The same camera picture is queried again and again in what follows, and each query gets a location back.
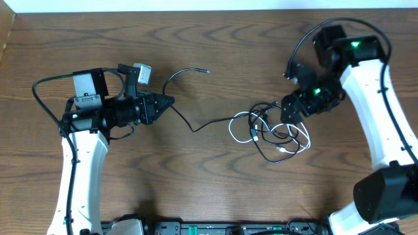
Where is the black usb cable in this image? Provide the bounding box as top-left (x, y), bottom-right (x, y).
top-left (162, 67), bottom-right (301, 164)

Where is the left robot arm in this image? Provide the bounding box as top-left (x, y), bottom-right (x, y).
top-left (48, 63), bottom-right (174, 234)

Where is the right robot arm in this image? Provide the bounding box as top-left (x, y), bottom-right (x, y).
top-left (281, 19), bottom-right (417, 234)

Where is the black right camera cable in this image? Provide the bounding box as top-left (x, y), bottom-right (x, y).
top-left (285, 17), bottom-right (418, 164)

